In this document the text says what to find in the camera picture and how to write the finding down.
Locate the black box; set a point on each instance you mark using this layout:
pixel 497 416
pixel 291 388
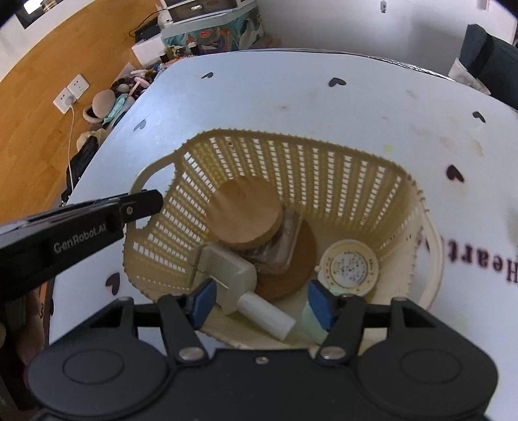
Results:
pixel 149 29

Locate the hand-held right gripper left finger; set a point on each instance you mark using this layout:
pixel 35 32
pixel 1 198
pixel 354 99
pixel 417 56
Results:
pixel 204 301

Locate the round cream tin with label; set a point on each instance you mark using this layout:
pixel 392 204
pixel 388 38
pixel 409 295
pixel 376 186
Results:
pixel 350 268

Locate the white heart-print tablecloth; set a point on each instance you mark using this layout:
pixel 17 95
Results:
pixel 283 93

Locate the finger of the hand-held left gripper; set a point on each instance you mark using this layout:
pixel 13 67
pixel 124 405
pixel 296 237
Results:
pixel 141 204

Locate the beige round hat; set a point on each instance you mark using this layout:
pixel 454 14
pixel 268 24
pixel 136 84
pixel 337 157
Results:
pixel 104 103

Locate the glass jar with cork lid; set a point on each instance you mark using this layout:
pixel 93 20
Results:
pixel 243 214

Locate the cream plastic woven basket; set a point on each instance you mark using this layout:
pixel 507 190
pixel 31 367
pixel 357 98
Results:
pixel 344 170

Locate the grey plastic drawer cabinet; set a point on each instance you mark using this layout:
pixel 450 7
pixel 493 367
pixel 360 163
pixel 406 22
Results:
pixel 202 9

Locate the white tube bottle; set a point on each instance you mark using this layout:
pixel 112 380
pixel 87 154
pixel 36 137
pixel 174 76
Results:
pixel 226 271

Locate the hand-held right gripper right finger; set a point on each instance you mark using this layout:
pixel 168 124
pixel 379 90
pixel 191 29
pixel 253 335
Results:
pixel 319 301

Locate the blue face mask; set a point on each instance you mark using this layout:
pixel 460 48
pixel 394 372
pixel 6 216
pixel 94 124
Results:
pixel 116 108

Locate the colourful printed box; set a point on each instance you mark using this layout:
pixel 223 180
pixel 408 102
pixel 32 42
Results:
pixel 218 34

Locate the dark blue chair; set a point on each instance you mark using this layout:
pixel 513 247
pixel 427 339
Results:
pixel 493 56

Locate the pink plastic toy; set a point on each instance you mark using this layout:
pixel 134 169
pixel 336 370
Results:
pixel 137 84

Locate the white box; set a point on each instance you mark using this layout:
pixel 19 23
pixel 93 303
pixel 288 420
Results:
pixel 147 50

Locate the light green plastic piece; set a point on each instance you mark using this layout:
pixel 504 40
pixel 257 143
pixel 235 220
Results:
pixel 311 328

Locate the round cork coaster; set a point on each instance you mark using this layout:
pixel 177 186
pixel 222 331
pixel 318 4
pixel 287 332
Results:
pixel 291 269

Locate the white wall socket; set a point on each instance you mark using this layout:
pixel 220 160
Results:
pixel 79 86
pixel 64 100

